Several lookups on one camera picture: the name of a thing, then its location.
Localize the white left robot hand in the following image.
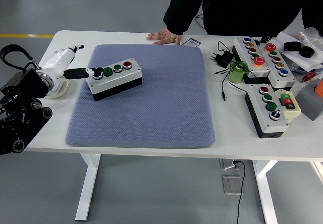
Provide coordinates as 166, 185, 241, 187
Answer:
37, 44, 104, 93

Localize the person's hand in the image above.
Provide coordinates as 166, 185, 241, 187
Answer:
146, 28, 182, 46

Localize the four-button control box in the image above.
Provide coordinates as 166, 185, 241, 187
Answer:
85, 58, 143, 102

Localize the five-button box orange-ringed stop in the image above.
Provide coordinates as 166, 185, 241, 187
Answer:
232, 37, 271, 85

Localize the five-button box red stop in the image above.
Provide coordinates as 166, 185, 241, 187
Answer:
257, 41, 296, 89

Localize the four-button box with selector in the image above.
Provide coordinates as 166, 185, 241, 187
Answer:
244, 84, 290, 139

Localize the purple-edged label card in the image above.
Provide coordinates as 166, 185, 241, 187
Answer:
181, 37, 202, 48

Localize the white shallow tray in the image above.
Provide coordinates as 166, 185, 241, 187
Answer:
45, 79, 74, 99

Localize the grey-blue textured mat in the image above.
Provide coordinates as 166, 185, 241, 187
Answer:
65, 44, 217, 149

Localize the person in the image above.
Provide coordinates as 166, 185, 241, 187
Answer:
163, 0, 323, 36

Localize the green plastic bottle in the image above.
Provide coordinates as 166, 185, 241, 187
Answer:
229, 60, 249, 84

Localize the small black connector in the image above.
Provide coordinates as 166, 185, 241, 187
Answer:
254, 35, 273, 45

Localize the white table leg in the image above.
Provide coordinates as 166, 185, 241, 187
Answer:
75, 154, 101, 221
252, 160, 279, 224

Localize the white paper sheet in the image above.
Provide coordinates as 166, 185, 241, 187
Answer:
276, 31, 323, 73

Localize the grey under-table control box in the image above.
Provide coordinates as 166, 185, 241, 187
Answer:
219, 158, 240, 171

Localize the clear plastic bag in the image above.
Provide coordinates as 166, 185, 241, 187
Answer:
299, 26, 323, 52

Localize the red mushroom knob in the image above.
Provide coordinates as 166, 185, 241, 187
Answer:
302, 72, 317, 83

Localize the grey angled block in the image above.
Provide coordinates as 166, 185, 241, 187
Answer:
295, 79, 323, 121

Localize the orange cylinder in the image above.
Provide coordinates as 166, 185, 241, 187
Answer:
314, 79, 323, 96

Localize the metal floor socket plate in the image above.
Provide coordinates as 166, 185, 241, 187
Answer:
222, 175, 245, 196

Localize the thin black floor cable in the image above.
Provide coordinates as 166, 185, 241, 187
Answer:
194, 14, 205, 30

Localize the black power adapter with cord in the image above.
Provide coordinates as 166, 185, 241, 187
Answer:
210, 41, 250, 101

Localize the beige green-red switch box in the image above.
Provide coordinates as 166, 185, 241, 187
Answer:
275, 89, 302, 123

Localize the black floor power cable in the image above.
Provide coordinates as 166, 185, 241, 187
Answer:
233, 160, 246, 224

